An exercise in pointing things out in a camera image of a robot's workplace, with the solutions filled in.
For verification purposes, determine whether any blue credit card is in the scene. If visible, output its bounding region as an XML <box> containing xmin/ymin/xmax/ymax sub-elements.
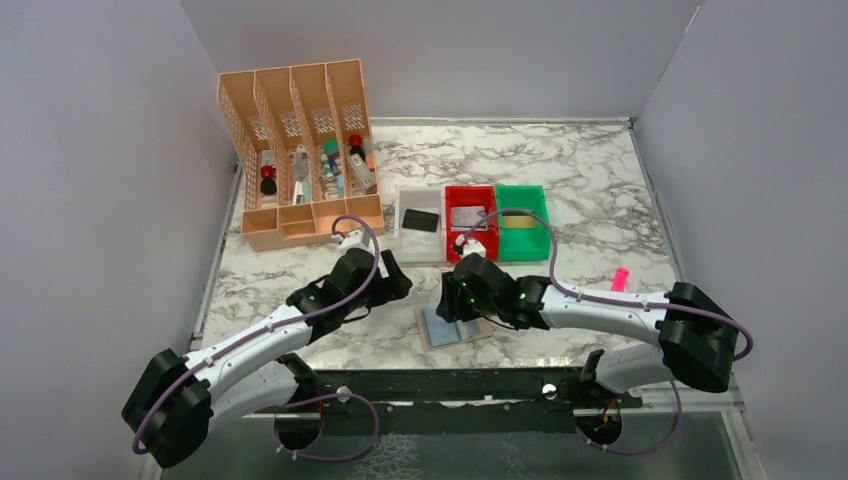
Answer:
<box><xmin>421</xmin><ymin>307</ymin><xmax>461</xmax><ymax>348</ymax></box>

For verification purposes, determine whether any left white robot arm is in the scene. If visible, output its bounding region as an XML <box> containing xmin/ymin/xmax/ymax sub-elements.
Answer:
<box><xmin>121</xmin><ymin>248</ymin><xmax>412</xmax><ymax>468</ymax></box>

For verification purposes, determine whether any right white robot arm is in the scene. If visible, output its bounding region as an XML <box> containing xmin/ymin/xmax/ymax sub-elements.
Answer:
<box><xmin>437</xmin><ymin>254</ymin><xmax>750</xmax><ymax>393</ymax></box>

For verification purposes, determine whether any black card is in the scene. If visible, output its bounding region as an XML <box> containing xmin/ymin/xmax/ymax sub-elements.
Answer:
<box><xmin>401</xmin><ymin>209</ymin><xmax>440</xmax><ymax>233</ymax></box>

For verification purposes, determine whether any gold striped card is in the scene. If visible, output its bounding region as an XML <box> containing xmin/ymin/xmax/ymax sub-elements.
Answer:
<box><xmin>502</xmin><ymin>213</ymin><xmax>537</xmax><ymax>229</ymax></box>

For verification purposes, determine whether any green plastic bin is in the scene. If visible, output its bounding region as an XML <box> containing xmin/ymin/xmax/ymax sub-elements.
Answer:
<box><xmin>495</xmin><ymin>185</ymin><xmax>550</xmax><ymax>262</ymax></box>

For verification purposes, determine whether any white plastic bin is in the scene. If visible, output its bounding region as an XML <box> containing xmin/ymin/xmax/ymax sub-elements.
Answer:
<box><xmin>395</xmin><ymin>186</ymin><xmax>447</xmax><ymax>265</ymax></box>

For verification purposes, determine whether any light blue stapler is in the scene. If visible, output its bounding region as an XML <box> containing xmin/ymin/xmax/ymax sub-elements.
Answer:
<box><xmin>292</xmin><ymin>180</ymin><xmax>312</xmax><ymax>205</ymax></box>

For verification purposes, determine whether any red plastic bin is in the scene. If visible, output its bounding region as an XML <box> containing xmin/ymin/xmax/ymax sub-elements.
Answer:
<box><xmin>445</xmin><ymin>185</ymin><xmax>500</xmax><ymax>263</ymax></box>

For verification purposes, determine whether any green white glue stick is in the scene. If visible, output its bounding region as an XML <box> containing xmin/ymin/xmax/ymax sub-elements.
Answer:
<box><xmin>320</xmin><ymin>153</ymin><xmax>335</xmax><ymax>181</ymax></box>

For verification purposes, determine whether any grey staples box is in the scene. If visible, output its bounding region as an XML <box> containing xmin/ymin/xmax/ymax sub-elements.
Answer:
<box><xmin>348</xmin><ymin>153</ymin><xmax>377</xmax><ymax>194</ymax></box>

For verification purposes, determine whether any red black stamp left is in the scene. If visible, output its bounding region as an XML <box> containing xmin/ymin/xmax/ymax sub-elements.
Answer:
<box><xmin>260</xmin><ymin>165</ymin><xmax>277</xmax><ymax>196</ymax></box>

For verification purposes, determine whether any red black stamp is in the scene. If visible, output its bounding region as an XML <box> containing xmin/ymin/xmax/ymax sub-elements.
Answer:
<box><xmin>348</xmin><ymin>134</ymin><xmax>367</xmax><ymax>160</ymax></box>
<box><xmin>260</xmin><ymin>165</ymin><xmax>277</xmax><ymax>196</ymax></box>

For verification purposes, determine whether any peach plastic desk organizer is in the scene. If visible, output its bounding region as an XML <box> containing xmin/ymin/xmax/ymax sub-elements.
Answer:
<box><xmin>217</xmin><ymin>59</ymin><xmax>386</xmax><ymax>252</ymax></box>

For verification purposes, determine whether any red black stamp right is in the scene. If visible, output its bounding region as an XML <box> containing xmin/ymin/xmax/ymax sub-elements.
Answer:
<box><xmin>348</xmin><ymin>134</ymin><xmax>367</xmax><ymax>160</ymax></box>

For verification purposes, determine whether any pink marker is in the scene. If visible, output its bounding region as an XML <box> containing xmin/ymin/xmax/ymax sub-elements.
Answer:
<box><xmin>610</xmin><ymin>267</ymin><xmax>630</xmax><ymax>292</ymax></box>

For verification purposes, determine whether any black mounting rail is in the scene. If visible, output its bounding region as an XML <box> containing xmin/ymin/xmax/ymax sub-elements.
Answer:
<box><xmin>263</xmin><ymin>367</ymin><xmax>642</xmax><ymax>442</ymax></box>

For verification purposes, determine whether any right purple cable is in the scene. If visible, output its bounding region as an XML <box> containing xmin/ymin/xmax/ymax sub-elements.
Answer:
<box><xmin>453</xmin><ymin>209</ymin><xmax>755</xmax><ymax>362</ymax></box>

